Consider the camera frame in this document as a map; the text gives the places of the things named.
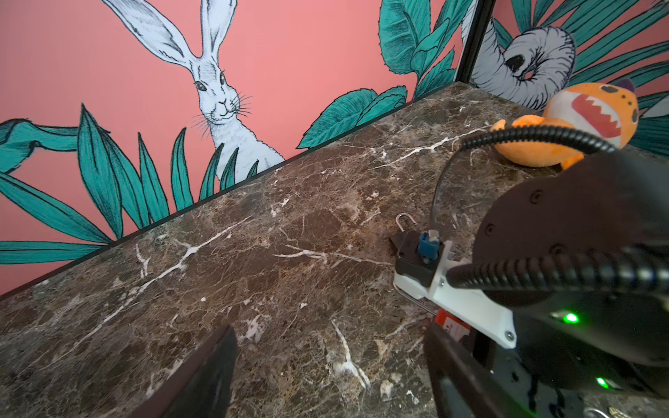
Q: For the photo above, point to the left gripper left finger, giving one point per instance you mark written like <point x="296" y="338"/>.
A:
<point x="201" y="386"/>

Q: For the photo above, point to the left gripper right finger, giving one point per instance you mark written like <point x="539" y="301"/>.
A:
<point x="448" y="360"/>

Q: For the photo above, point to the red padlock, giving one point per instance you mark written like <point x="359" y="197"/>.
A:
<point x="455" y="327"/>

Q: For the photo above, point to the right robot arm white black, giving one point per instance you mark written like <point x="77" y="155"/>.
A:
<point x="571" y="271"/>

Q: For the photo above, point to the small dark brown padlock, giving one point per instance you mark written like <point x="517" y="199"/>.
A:
<point x="405" y="222"/>

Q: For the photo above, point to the orange shark plush toy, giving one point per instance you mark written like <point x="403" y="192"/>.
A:
<point x="610" y="112"/>

